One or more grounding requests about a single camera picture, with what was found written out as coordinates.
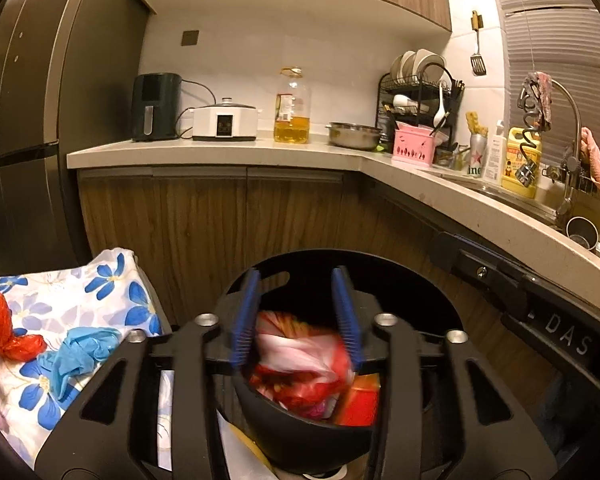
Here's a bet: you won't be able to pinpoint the steel basin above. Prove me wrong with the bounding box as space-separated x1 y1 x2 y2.
326 121 383 151

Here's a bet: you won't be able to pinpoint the pink utensil holder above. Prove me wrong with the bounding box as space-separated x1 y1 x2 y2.
392 128 436 166

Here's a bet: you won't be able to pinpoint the tall red plastic bag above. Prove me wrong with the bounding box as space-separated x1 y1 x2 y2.
0 290 47 361

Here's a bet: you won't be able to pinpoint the yellow detergent bottle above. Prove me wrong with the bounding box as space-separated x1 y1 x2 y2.
501 126 543 199

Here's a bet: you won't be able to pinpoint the black power cable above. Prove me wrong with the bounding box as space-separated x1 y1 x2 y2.
175 80 217 139

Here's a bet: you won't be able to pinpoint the pink dish cloth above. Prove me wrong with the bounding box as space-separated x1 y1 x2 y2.
525 72 553 128

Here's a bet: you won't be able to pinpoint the pink rubber glove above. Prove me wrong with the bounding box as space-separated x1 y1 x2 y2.
580 127 600 191

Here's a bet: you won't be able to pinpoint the blue floral tablecloth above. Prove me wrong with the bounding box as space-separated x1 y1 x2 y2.
0 247 173 471

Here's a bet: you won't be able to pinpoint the white ladle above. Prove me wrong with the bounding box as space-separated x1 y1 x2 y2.
432 82 448 128

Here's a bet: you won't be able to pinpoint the black round trash bin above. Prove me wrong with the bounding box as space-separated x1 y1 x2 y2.
215 250 466 478

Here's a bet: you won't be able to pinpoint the silver beer can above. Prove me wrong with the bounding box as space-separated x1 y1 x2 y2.
467 132 488 179

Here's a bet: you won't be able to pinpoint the white rice cooker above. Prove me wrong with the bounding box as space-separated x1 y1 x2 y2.
192 97 259 142

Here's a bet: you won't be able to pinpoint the blue rubber glove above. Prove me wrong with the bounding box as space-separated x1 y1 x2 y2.
37 327 126 401

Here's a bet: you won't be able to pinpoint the red paper cup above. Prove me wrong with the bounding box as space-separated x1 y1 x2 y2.
337 374 382 427

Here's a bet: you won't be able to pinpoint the translucent pink plastic bag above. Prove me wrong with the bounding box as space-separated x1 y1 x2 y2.
252 310 356 396

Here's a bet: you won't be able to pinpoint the black dish rack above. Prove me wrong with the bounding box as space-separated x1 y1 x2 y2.
376 65 465 158

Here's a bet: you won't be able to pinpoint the white plastic bottle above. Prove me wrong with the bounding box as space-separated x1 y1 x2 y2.
482 120 508 186

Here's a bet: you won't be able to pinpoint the steel cup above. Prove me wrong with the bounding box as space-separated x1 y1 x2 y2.
566 216 598 251

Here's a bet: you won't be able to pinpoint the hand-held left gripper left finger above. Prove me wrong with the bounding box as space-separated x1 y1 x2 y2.
34 268 263 480

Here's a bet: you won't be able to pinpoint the steel kitchen sink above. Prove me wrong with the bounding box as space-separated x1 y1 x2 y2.
480 185 566 226

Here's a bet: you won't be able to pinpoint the glass container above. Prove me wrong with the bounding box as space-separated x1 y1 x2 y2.
437 145 471 171

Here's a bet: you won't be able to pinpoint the window blinds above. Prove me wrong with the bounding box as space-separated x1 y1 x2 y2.
487 0 600 171

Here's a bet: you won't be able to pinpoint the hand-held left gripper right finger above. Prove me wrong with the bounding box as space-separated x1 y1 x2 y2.
330 266 558 480

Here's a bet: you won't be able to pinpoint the cooking oil bottle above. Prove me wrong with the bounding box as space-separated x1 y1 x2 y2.
273 66 312 145

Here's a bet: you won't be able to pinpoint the hanging slotted spatula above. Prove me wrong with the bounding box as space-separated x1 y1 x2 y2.
470 10 486 77

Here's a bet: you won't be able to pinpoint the steel kitchen faucet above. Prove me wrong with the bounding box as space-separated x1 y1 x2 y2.
515 72 588 231

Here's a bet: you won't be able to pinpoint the steel sink caddy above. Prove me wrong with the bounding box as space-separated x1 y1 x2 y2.
542 165 600 206

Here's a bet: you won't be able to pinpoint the black air fryer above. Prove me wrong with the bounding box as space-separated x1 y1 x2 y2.
131 73 182 142

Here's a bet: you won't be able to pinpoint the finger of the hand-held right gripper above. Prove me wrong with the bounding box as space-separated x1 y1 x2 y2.
428 231 536 321

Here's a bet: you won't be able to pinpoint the grey refrigerator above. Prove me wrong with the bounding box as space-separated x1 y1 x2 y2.
0 0 153 266

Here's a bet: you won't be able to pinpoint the wooden base cabinet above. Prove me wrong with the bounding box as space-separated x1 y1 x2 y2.
76 166 566 401

